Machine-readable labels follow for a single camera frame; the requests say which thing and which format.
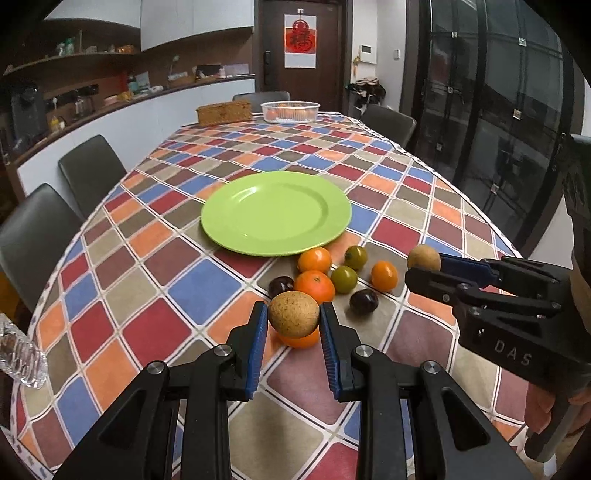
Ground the white fruit basket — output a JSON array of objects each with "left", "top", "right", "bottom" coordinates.
[{"left": 262, "top": 101, "right": 321, "bottom": 124}]

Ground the right hand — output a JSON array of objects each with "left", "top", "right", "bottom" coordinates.
[{"left": 525, "top": 384, "right": 591, "bottom": 434}]

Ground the green tomato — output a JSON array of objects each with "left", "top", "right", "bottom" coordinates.
[
  {"left": 344, "top": 245, "right": 368, "bottom": 271},
  {"left": 331, "top": 265, "right": 358, "bottom": 294}
]

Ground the green tomato upper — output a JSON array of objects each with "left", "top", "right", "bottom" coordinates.
[{"left": 344, "top": 245, "right": 368, "bottom": 271}]

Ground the dark chair far end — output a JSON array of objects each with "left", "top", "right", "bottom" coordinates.
[{"left": 232, "top": 91, "right": 290, "bottom": 113}]

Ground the large orange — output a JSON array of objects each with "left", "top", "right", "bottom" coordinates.
[{"left": 294, "top": 270, "right": 335, "bottom": 304}]

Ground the clear plastic bottle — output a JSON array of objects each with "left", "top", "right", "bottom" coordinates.
[{"left": 0, "top": 314, "right": 48, "bottom": 389}]

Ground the green tomato lower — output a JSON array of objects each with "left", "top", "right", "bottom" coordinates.
[{"left": 331, "top": 265, "right": 358, "bottom": 294}]

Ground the red poster on door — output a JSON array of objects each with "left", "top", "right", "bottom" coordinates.
[{"left": 283, "top": 14, "right": 318, "bottom": 69}]

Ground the dark plum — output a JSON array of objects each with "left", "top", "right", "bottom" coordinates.
[
  {"left": 349, "top": 289, "right": 379, "bottom": 315},
  {"left": 267, "top": 276, "right": 294, "bottom": 298}
]

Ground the small orange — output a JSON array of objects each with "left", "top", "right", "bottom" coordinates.
[{"left": 297, "top": 247, "right": 332, "bottom": 273}]

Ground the dark chair near left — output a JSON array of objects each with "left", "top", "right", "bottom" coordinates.
[{"left": 0, "top": 183, "right": 82, "bottom": 311}]

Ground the dark chair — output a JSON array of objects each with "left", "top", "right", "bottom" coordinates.
[
  {"left": 58, "top": 135, "right": 126, "bottom": 218},
  {"left": 361, "top": 104, "right": 417, "bottom": 148},
  {"left": 0, "top": 183, "right": 82, "bottom": 311}
]

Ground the brown round fruit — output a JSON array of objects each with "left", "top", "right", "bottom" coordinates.
[
  {"left": 407, "top": 245, "right": 442, "bottom": 271},
  {"left": 267, "top": 291, "right": 320, "bottom": 338}
]

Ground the black coffee machine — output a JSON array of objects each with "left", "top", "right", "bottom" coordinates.
[{"left": 10, "top": 83, "right": 49, "bottom": 147}]

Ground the green plate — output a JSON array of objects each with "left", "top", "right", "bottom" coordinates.
[{"left": 200, "top": 171, "right": 352, "bottom": 257}]

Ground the dark chair right side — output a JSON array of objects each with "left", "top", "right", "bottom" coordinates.
[{"left": 361, "top": 104, "right": 417, "bottom": 148}]

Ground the white wall intercom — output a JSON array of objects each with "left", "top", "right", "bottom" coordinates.
[{"left": 359, "top": 44, "right": 377, "bottom": 65}]

